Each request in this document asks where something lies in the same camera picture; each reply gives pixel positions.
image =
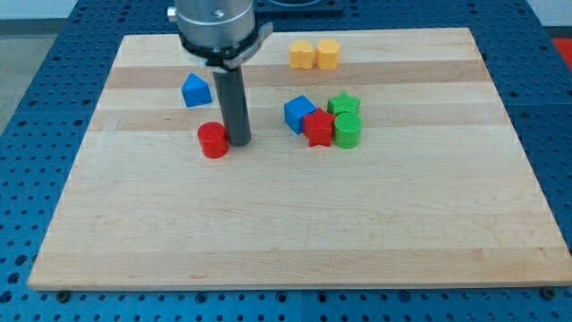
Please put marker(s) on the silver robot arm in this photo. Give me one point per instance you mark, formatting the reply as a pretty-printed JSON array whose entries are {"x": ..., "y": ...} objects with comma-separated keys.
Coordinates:
[{"x": 221, "y": 34}]

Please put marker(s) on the red star block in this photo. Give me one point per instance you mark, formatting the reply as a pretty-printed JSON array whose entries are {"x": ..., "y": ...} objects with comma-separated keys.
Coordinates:
[{"x": 317, "y": 127}]

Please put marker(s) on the green star block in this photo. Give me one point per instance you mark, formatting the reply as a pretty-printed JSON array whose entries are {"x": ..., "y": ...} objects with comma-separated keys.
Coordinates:
[{"x": 343, "y": 103}]

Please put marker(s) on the blue cube block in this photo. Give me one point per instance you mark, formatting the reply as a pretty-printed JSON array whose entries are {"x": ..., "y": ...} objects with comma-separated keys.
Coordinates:
[{"x": 295, "y": 110}]

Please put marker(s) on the green cylinder block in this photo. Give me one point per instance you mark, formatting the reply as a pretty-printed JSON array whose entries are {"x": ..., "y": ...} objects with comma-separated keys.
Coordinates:
[{"x": 347, "y": 130}]

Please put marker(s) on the red cylinder block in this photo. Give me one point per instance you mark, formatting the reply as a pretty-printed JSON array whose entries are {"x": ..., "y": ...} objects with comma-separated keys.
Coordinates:
[{"x": 212, "y": 139}]

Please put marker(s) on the wooden board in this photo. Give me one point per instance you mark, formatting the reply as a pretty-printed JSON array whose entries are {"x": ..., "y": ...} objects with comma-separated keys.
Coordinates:
[{"x": 437, "y": 194}]

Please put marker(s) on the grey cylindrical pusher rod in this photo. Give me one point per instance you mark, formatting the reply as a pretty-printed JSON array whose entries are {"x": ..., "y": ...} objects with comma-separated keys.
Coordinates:
[{"x": 231, "y": 95}]

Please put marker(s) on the yellow heart block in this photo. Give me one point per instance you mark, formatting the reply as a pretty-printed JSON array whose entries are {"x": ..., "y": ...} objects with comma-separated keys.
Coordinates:
[{"x": 301, "y": 54}]

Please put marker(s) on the blue triangular block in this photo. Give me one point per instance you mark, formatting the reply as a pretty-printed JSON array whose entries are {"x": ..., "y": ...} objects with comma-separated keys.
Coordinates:
[{"x": 195, "y": 91}]

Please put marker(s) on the yellow hexagon block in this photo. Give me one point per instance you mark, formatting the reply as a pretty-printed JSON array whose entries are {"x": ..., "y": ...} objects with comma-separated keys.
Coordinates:
[{"x": 328, "y": 54}]

